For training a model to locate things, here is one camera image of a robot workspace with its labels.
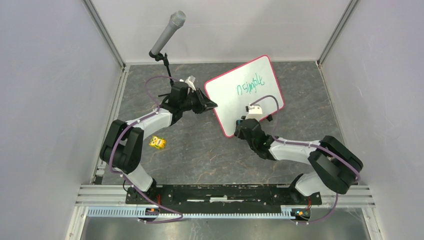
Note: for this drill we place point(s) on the grey microphone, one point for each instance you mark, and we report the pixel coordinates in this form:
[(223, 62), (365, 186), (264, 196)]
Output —
[(176, 21)]

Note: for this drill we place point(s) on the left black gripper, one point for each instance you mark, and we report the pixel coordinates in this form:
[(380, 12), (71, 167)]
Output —
[(204, 104)]

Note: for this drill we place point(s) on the pink framed whiteboard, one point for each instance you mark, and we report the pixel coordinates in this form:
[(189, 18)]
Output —
[(234, 90)]

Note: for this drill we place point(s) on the yellow toy block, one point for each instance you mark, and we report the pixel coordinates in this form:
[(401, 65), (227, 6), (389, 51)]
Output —
[(157, 142)]

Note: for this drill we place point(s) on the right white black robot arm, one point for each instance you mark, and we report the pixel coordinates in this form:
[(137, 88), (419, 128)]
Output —
[(335, 167)]

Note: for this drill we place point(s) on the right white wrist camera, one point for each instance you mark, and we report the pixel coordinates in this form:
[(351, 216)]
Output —
[(254, 111)]

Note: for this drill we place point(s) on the black microphone stand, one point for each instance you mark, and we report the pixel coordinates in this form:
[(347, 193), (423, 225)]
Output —
[(164, 58)]

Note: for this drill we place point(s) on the white slotted cable duct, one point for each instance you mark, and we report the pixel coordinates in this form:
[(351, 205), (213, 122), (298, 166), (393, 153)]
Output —
[(160, 214)]

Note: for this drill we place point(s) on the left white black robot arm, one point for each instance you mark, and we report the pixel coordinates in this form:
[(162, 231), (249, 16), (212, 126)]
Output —
[(122, 147)]

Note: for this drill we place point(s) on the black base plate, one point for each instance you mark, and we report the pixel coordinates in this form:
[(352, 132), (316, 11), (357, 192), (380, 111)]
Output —
[(223, 198)]

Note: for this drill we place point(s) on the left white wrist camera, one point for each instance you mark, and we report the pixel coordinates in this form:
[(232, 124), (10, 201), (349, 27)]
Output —
[(190, 82)]

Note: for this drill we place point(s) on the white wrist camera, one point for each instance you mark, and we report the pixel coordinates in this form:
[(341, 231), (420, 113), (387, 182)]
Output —
[(254, 111), (190, 82)]

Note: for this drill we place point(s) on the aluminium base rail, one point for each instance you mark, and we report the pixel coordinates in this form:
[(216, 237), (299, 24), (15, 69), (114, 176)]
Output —
[(358, 196)]

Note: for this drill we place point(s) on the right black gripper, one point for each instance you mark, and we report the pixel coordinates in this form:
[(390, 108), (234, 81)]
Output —
[(239, 134)]

